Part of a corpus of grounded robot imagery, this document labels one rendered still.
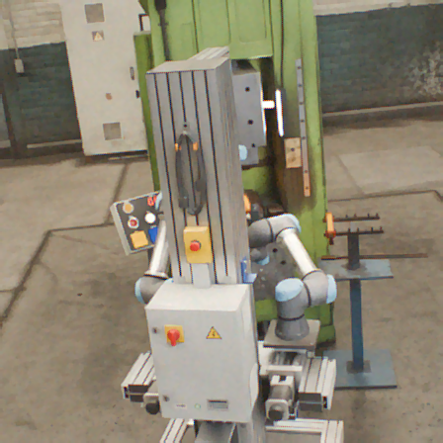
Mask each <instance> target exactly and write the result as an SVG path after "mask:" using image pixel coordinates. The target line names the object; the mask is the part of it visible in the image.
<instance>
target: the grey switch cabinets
mask: <svg viewBox="0 0 443 443"><path fill-rule="evenodd" d="M59 2H60V3H59V6H60V8H61V11H60V14H61V20H62V25H63V31H64V40H65V42H66V48H67V54H68V60H69V66H70V72H71V78H72V83H73V89H74V95H75V101H76V107H77V113H78V116H77V117H78V120H79V125H80V129H81V135H82V141H83V144H82V146H83V149H84V153H85V157H86V162H91V161H101V160H110V159H120V158H129V157H139V156H148V154H147V147H146V142H145V133H144V126H143V122H142V112H141V105H140V98H139V97H138V98H136V95H135V90H137V91H138V84H137V79H136V67H135V61H136V56H135V49H134V42H133V34H134V32H140V24H139V17H138V14H139V13H145V12H144V10H143V9H142V7H141V6H140V4H139V2H138V0H59Z"/></svg>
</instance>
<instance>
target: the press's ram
mask: <svg viewBox="0 0 443 443"><path fill-rule="evenodd" d="M238 65H239V69H236V70H233V71H232V72H231V74H232V84H233V95H234V105H235V114H236V125H237V135H238V145H243V146H245V148H246V147H252V145H251V143H253V144H254V146H262V145H266V141H265V130H264V118H263V108H269V107H274V102H273V101H264V102H262V95H261V83H260V73H259V72H258V71H257V70H256V69H255V68H254V67H253V66H252V65H251V64H250V63H249V62H248V63H239V64H238Z"/></svg>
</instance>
